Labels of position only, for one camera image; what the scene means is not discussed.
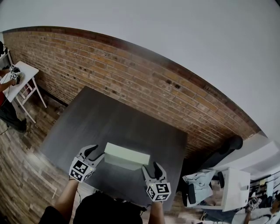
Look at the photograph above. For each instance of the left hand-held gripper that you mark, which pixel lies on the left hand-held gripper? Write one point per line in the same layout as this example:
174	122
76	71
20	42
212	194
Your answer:
81	169

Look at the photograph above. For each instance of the person's left forearm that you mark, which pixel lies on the person's left forearm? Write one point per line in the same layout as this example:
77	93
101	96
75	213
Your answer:
66	201

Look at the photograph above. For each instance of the small white table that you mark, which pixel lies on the small white table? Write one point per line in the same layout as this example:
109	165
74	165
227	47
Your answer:
27	72

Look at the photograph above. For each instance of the black high-back office chair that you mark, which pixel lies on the black high-back office chair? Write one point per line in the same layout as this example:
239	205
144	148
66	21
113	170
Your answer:
232	144

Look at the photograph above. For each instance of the person's right forearm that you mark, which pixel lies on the person's right forearm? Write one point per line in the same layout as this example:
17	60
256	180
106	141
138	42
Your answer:
156	213

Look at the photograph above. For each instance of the light grey cloth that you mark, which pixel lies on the light grey cloth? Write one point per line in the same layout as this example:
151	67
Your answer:
199	186

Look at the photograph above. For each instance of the pale green box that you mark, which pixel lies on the pale green box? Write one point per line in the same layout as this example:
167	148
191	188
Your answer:
127	156

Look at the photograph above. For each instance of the white side desk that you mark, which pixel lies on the white side desk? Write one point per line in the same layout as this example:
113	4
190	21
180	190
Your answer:
236	190

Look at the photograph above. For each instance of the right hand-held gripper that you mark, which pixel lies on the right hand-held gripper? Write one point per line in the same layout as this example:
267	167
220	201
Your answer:
160	191

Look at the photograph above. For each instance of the person's black clothing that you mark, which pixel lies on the person's black clothing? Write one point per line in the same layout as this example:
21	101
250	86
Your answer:
109	212

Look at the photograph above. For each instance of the small white cup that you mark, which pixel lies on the small white cup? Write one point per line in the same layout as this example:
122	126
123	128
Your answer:
245	187

